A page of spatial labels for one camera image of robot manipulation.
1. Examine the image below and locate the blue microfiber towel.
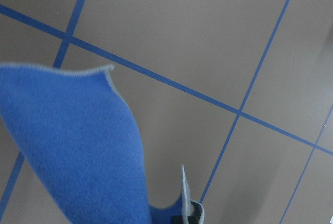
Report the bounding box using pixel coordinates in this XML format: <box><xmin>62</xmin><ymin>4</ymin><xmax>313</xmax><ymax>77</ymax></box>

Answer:
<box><xmin>1</xmin><ymin>63</ymin><xmax>205</xmax><ymax>223</ymax></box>

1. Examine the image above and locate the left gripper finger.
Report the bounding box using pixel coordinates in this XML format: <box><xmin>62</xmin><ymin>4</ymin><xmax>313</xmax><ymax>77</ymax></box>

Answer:
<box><xmin>171</xmin><ymin>216</ymin><xmax>198</xmax><ymax>224</ymax></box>

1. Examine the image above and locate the brown paper table cover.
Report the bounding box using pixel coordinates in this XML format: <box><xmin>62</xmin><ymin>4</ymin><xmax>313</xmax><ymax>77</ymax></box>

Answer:
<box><xmin>1</xmin><ymin>0</ymin><xmax>332</xmax><ymax>223</ymax></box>

